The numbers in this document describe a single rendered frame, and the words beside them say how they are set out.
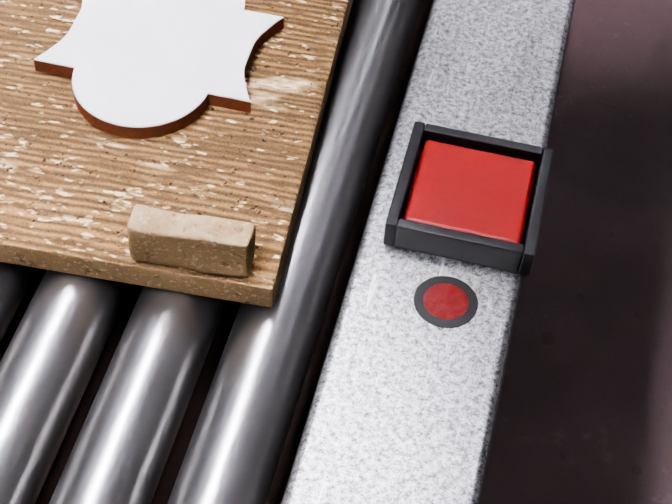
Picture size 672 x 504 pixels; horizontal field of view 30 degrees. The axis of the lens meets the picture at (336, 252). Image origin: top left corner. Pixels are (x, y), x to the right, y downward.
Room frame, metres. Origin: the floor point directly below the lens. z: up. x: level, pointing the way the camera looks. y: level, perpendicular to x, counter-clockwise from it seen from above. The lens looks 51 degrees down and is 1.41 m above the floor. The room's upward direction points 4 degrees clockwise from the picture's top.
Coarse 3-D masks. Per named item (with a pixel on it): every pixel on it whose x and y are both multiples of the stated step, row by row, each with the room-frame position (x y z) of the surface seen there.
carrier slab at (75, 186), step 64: (0, 0) 0.55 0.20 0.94; (64, 0) 0.56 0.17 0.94; (256, 0) 0.57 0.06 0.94; (320, 0) 0.57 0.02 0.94; (0, 64) 0.50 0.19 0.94; (256, 64) 0.51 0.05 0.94; (320, 64) 0.52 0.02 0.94; (0, 128) 0.45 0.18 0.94; (64, 128) 0.45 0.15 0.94; (192, 128) 0.46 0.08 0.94; (256, 128) 0.46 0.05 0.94; (0, 192) 0.41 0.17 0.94; (64, 192) 0.41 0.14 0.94; (128, 192) 0.41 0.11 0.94; (192, 192) 0.42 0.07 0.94; (256, 192) 0.42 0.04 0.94; (0, 256) 0.38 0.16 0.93; (64, 256) 0.37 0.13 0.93; (128, 256) 0.37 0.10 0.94; (256, 256) 0.38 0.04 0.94
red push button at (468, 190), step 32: (448, 160) 0.46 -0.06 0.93; (480, 160) 0.46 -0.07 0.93; (512, 160) 0.46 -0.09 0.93; (416, 192) 0.43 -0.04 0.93; (448, 192) 0.44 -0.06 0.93; (480, 192) 0.44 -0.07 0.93; (512, 192) 0.44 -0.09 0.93; (448, 224) 0.41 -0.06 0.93; (480, 224) 0.42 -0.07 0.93; (512, 224) 0.42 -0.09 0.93
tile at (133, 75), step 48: (96, 0) 0.55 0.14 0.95; (144, 0) 0.55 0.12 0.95; (192, 0) 0.55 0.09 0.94; (240, 0) 0.56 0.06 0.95; (96, 48) 0.51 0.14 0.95; (144, 48) 0.51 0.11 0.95; (192, 48) 0.51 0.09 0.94; (240, 48) 0.52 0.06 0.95; (96, 96) 0.47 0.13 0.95; (144, 96) 0.47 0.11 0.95; (192, 96) 0.48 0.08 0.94; (240, 96) 0.48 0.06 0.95
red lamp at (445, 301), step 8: (432, 288) 0.38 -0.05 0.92; (440, 288) 0.38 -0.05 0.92; (448, 288) 0.38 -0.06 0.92; (456, 288) 0.38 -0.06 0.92; (424, 296) 0.38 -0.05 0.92; (432, 296) 0.38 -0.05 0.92; (440, 296) 0.38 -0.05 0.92; (448, 296) 0.38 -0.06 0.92; (456, 296) 0.38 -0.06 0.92; (464, 296) 0.38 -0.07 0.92; (424, 304) 0.37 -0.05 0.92; (432, 304) 0.37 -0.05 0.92; (440, 304) 0.37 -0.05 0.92; (448, 304) 0.37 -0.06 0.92; (456, 304) 0.37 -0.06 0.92; (464, 304) 0.37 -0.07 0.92; (432, 312) 0.37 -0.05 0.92; (440, 312) 0.37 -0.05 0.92; (448, 312) 0.37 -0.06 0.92; (456, 312) 0.37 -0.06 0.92; (464, 312) 0.37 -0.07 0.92
